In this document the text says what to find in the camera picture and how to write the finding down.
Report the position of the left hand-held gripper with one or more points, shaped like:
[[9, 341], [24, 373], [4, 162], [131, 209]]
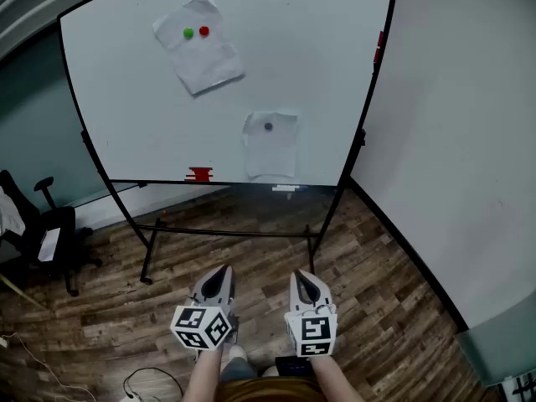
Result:
[[201, 327]]

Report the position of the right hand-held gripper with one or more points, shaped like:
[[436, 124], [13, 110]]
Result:
[[314, 329]]

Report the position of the small white paper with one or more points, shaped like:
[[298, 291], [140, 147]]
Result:
[[272, 153]]

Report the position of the dark blue round magnet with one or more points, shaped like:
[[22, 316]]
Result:
[[268, 126]]

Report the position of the white whiteboard with black frame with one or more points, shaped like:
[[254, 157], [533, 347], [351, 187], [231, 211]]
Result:
[[293, 78]]

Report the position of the large white paper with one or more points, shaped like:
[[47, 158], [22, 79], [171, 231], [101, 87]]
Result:
[[201, 61]]

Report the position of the person's right forearm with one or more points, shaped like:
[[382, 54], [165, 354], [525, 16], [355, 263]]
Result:
[[335, 381]]

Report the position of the person's left forearm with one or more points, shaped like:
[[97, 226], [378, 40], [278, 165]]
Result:
[[207, 375]]

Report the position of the red whiteboard eraser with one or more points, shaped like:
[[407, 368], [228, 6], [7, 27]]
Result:
[[200, 174]]

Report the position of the person's white shoe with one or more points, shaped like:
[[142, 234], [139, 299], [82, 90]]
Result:
[[238, 352]]

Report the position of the black box with blue lights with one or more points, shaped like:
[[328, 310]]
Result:
[[293, 367]]

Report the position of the person's leg in jeans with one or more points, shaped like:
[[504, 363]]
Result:
[[236, 369]]

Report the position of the person's brown shirt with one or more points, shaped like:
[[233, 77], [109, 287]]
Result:
[[268, 392]]

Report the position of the black office chair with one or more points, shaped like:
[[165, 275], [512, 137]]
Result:
[[63, 224]]

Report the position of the white sheet on chair seat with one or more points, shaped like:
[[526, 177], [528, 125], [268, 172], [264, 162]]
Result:
[[49, 244]]

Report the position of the thin wooden stick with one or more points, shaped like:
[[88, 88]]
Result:
[[21, 291]]

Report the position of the teal glass panel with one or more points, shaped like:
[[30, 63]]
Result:
[[498, 341]]

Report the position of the white cloth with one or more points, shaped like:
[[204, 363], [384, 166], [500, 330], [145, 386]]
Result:
[[8, 216]]

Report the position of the green round magnet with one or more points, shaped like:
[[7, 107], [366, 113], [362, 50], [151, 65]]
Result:
[[188, 32]]

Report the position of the red round magnet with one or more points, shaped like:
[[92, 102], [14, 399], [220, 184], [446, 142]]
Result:
[[204, 31]]

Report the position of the dark red tape strip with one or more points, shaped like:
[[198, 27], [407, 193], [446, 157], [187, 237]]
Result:
[[379, 46]]

